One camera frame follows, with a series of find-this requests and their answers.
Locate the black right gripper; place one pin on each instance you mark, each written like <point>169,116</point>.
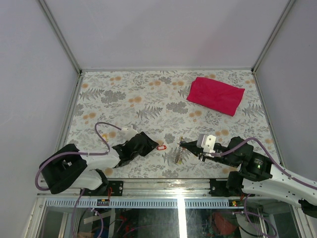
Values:
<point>191,146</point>

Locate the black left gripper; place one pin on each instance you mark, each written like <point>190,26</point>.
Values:
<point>150,146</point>

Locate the metal key organiser with rings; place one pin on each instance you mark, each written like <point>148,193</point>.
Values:
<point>179,153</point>

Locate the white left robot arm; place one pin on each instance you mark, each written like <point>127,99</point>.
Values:
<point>70,167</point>

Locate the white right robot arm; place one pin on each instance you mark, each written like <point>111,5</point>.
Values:
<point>254,173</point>

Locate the pink folded cloth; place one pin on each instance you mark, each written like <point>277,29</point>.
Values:
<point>215,95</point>

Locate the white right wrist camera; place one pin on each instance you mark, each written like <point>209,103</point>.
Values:
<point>206,142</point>

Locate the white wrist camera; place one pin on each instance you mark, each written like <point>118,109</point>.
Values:
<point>206,142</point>
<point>128,132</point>

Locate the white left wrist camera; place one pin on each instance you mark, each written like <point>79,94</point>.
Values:
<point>128,132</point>

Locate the aluminium mounting rail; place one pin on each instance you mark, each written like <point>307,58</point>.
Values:
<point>195,188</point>

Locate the white slotted cable duct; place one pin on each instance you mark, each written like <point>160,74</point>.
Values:
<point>143,203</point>

